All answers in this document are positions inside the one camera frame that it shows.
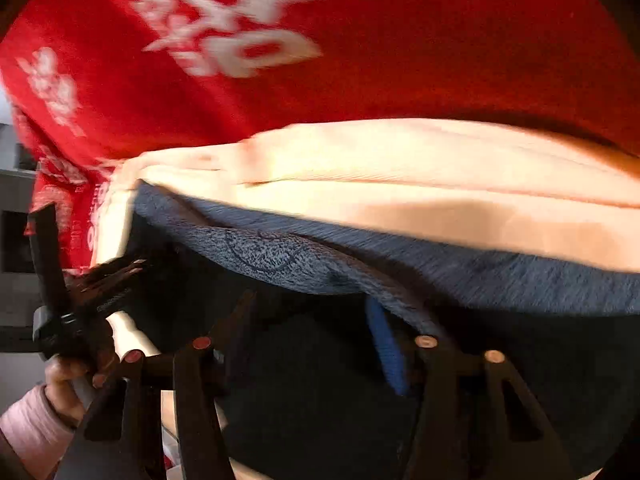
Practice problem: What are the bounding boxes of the operator left hand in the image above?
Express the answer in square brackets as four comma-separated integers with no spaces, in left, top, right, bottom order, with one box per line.
[43,324,119,428]

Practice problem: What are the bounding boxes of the red blanket with white characters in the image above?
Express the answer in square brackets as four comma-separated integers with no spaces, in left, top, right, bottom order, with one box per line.
[1,0,639,270]

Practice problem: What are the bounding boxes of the black pants with grey trim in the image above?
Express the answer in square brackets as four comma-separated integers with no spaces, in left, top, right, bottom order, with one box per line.
[127,182,639,479]

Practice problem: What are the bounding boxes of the cream cloth sheet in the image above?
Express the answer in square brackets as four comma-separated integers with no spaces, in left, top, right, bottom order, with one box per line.
[92,119,639,272]

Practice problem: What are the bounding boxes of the pink sleeve forearm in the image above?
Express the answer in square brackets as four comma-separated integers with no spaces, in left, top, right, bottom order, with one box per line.
[1,385,75,479]

